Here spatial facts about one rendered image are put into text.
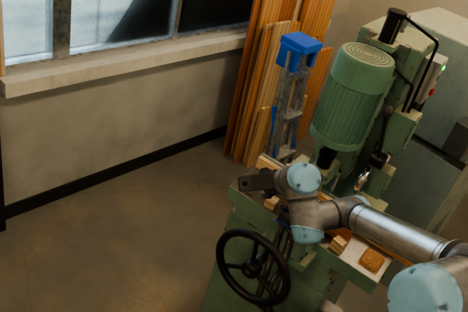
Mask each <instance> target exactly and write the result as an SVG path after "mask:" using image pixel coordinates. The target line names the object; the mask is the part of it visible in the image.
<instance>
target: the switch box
mask: <svg viewBox="0 0 468 312"><path fill-rule="evenodd" d="M431 54H432V52H431V53H430V54H429V55H427V56H426V57H425V58H424V60H423V62H422V64H421V66H420V68H419V71H418V72H417V74H416V76H415V78H414V81H413V82H412V84H413V86H414V89H413V91H412V94H411V97H410V100H412V98H413V96H414V94H415V91H416V89H417V87H418V85H419V82H420V80H421V78H422V75H423V73H424V70H425V68H426V66H427V64H428V62H429V59H430V57H431ZM448 59H449V58H448V57H446V56H443V55H441V54H438V53H435V56H434V58H433V60H432V63H431V64H430V67H429V69H428V72H427V74H426V77H425V79H424V80H423V83H422V85H421V88H420V90H419V93H418V95H417V97H416V99H415V102H417V103H419V104H422V103H424V102H425V101H426V100H427V99H426V98H427V97H429V92H430V91H431V89H433V88H434V87H435V84H436V83H437V81H436V79H437V77H438V75H439V76H440V75H441V73H442V71H443V70H441V69H442V67H443V66H444V65H446V63H447V61H448ZM439 72H440V73H439ZM434 83H435V84H434ZM433 84H434V85H433Z"/></svg>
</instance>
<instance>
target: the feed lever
mask: <svg viewBox="0 0 468 312"><path fill-rule="evenodd" d="M381 114H382V116H384V118H383V122H382V129H381V134H380V142H379V146H378V149H377V150H374V152H373V153H372V155H371V156H370V158H369V161H368V163H369V164H370V165H371V166H374V167H375V168H377V169H379V170H380V169H382V168H383V167H384V165H385V164H386V162H387V160H388V158H389V156H388V155H387V154H385V153H383V152H382V148H383V144H384V137H385V133H386V129H387V123H388V118H389V117H391V116H392V115H393V108H392V107H391V106H389V105H386V106H383V107H382V108H381Z"/></svg>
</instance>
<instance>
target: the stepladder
mask: <svg viewBox="0 0 468 312"><path fill-rule="evenodd" d="M280 43H281V46H280V48H279V53H278V56H277V58H276V64H278V65H280V66H281V67H282V69H281V75H280V79H279V85H278V88H277V92H276V97H275V101H274V105H272V116H271V120H270V126H269V129H268V133H267V139H266V142H265V148H264V152H263V153H265V154H266V155H268V156H270V157H271V158H273V159H275V160H277V161H278V162H280V163H283V161H284V160H285V162H284V165H285V166H286V164H290V163H291V162H292V160H293V155H295V153H296V150H295V146H296V138H297V131H298V127H299V120H300V118H301V117H302V116H303V114H304V113H302V105H303V101H304V94H305V90H306V83H307V79H308V77H309V76H310V75H311V71H309V68H312V67H313V65H314V63H315V59H316V57H317V55H318V52H319V51H320V50H321V49H322V45H323V43H321V42H320V41H318V40H316V39H314V38H312V37H310V36H308V35H306V34H305V33H302V32H301V31H297V32H293V33H287V34H284V35H282V36H281V40H280ZM293 81H295V86H294V90H293V93H292V99H291V103H290V107H289V108H288V102H289V98H290V92H291V87H292V83H293ZM284 124H286V128H285V131H284V135H283V141H282V144H281V138H282V134H283V128H284ZM287 144H288V145H287ZM280 145H281V146H280Z"/></svg>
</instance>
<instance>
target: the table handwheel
mask: <svg viewBox="0 0 468 312"><path fill-rule="evenodd" d="M232 237H246V238H249V239H251V240H253V241H254V244H253V251H252V255H251V257H249V258H248V259H247V260H246V261H245V262H243V263H242V264H231V263H226V262H225V260H224V247H225V244H226V243H227V241H228V240H229V239H231V238H232ZM259 244H260V245H261V246H262V247H264V249H263V250H262V251H261V252H260V253H259V254H258V255H257V251H258V245H259ZM269 253H270V255H271V256H272V257H273V259H274V260H275V262H276V263H277V265H278V267H279V270H280V272H281V278H282V287H281V290H280V292H279V294H278V295H276V293H275V292H274V291H273V290H272V289H271V288H270V286H269V285H268V284H267V282H266V281H265V280H264V278H263V277H262V276H261V275H260V272H261V271H262V270H263V266H262V265H263V264H264V263H265V262H266V261H267V257H268V255H269ZM216 259H217V264H218V267H219V271H220V272H221V275H222V276H223V278H224V280H225V281H226V282H227V284H228V285H229V286H230V287H231V288H232V290H233V291H234V292H235V293H237V294H238V295H239V296H240V297H241V298H243V299H245V300H246V301H248V302H250V303H252V304H255V305H257V306H262V307H273V306H277V305H279V304H281V303H282V302H283V301H284V300H285V299H286V298H287V296H288V294H289V292H290V287H291V278H290V271H289V269H288V265H287V263H286V261H285V259H284V257H283V256H282V255H281V253H280V251H279V250H278V249H277V248H276V247H275V246H274V245H273V244H272V243H271V242H270V241H269V240H268V239H267V238H266V237H264V236H263V235H261V234H260V233H257V232H255V231H253V230H250V229H247V228H232V229H230V230H228V231H226V232H225V233H223V234H222V235H221V237H220V238H219V240H218V242H217V246H216ZM228 268H233V269H239V270H242V273H243V275H244V276H245V277H246V278H248V279H255V278H257V279H258V280H259V281H260V283H261V284H262V285H263V286H264V288H265V289H266V290H267V292H268V293H269V294H270V295H271V297H272V298H262V297H257V296H255V295H252V294H251V293H250V292H247V291H246V290H245V289H244V288H243V287H241V286H240V285H239V284H238V283H237V281H236V280H235V279H234V278H233V277H232V275H231V273H230V272H229V271H228Z"/></svg>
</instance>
